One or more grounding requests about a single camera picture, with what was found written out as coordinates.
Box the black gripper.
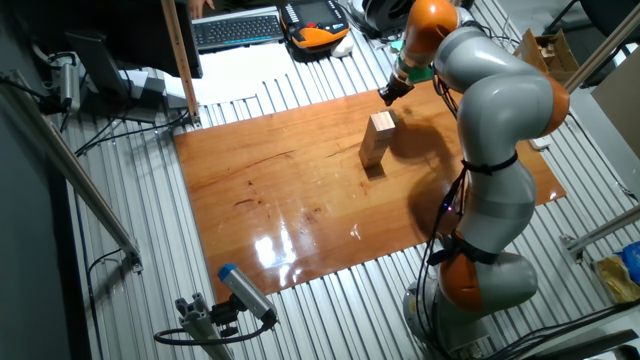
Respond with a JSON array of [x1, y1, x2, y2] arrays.
[[378, 74, 415, 106]]

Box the bare person hand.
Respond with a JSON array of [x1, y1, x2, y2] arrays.
[[188, 0, 216, 20]]

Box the white computer mouse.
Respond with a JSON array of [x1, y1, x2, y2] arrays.
[[330, 35, 356, 59]]

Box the black round spool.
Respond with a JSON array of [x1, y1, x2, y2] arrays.
[[360, 0, 416, 37]]

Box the orange and black teach pendant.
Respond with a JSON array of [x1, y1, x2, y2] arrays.
[[278, 0, 351, 64]]

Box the white paper sheets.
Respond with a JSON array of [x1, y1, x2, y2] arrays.
[[163, 42, 297, 107]]

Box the glossy brown wooden board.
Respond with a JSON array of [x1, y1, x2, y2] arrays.
[[173, 79, 568, 304]]

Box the open cardboard box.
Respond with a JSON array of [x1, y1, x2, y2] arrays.
[[513, 28, 581, 86]]

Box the black computer keyboard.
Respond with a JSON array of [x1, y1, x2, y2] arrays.
[[191, 13, 286, 54]]

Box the aluminium profile bar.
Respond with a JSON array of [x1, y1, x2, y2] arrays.
[[559, 204, 640, 264], [562, 3, 640, 94]]

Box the grey board panel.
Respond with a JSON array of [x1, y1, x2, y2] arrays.
[[589, 59, 640, 201]]

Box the black office chair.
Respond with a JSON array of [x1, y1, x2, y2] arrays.
[[542, 0, 640, 89]]

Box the grey box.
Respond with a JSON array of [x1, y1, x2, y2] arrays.
[[119, 69, 169, 111]]

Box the black computer monitor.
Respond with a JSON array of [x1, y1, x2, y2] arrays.
[[14, 0, 204, 121]]

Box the yellow plastic bag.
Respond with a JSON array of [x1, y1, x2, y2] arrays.
[[593, 253, 640, 305]]

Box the blue plastic bag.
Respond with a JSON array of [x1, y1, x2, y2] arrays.
[[618, 241, 640, 286]]

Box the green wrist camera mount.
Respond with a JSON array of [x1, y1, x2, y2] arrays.
[[389, 39, 434, 84]]

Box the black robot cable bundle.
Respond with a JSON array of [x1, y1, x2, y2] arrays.
[[414, 19, 506, 359]]

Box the wood coloured upright post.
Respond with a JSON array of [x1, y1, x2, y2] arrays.
[[159, 0, 202, 129]]

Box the silver camera with blue cap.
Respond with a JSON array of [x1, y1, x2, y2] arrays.
[[217, 263, 279, 325]]

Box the black table cable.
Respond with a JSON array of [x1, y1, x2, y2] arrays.
[[74, 108, 191, 157]]

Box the black camera clamp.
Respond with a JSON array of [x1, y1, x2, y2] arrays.
[[209, 294, 244, 339]]

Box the aluminium profile camera stand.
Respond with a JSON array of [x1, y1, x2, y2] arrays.
[[174, 292, 235, 360]]

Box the aluminium frame beam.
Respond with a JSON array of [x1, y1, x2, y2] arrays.
[[0, 69, 145, 274]]

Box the black camera cable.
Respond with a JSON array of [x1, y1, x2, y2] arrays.
[[153, 319, 274, 347]]

